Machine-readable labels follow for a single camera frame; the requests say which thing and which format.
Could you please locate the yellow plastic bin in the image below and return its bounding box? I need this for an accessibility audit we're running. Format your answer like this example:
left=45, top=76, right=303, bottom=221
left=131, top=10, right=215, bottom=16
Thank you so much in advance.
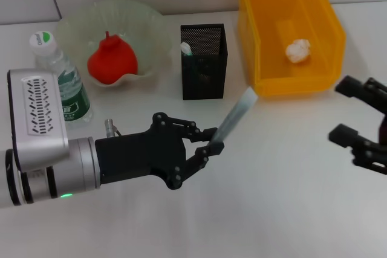
left=236, top=0, right=346, bottom=97

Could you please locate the green utility knife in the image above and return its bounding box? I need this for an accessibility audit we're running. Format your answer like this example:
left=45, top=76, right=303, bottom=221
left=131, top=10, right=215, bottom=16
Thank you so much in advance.
left=180, top=42, right=194, bottom=58

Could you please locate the white paper ball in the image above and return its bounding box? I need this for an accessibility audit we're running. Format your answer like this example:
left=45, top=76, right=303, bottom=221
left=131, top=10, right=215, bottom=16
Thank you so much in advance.
left=285, top=39, right=312, bottom=65

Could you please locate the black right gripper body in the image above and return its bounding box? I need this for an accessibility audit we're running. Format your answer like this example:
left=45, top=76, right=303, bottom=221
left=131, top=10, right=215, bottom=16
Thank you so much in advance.
left=377, top=112, right=387, bottom=147

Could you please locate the pale green glass fruit plate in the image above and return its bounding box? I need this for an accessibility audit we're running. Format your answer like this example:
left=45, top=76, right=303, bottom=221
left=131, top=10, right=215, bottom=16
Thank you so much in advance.
left=57, top=0, right=173, bottom=88

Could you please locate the clear bottle with green label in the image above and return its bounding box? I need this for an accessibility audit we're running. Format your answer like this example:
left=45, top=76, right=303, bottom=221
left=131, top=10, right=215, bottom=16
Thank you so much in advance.
left=29, top=30, right=93, bottom=131

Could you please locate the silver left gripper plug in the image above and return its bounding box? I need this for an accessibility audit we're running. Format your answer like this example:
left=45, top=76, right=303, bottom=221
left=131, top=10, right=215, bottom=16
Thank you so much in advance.
left=104, top=118, right=121, bottom=138

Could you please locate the grey marker pen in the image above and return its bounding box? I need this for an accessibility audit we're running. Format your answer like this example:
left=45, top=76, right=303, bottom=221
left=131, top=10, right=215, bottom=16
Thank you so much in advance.
left=208, top=86, right=259, bottom=144

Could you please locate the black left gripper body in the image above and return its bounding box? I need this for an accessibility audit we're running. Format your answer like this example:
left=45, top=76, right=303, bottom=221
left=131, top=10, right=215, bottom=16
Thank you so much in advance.
left=95, top=112, right=190, bottom=192

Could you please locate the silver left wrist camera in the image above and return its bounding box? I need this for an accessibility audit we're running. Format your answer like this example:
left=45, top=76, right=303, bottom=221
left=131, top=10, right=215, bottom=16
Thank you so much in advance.
left=6, top=69, right=71, bottom=175

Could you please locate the black mesh pen holder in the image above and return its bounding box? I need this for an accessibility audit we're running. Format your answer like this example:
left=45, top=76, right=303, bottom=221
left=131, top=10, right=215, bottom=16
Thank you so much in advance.
left=180, top=23, right=230, bottom=101

